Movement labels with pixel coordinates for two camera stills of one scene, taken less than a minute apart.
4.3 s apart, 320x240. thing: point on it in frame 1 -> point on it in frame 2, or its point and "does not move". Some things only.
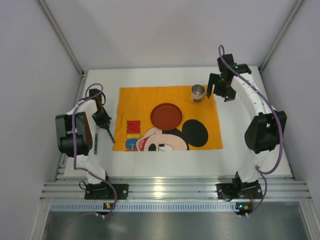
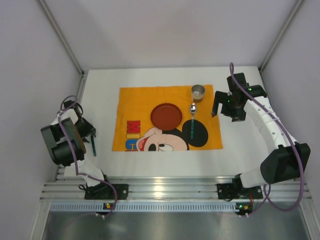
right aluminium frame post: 296,7 does not move
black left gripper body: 102,120 -> 88,128
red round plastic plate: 166,116 does not move
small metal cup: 198,91 does not move
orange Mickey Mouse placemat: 134,130 does not move
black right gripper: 222,90 -> 223,99
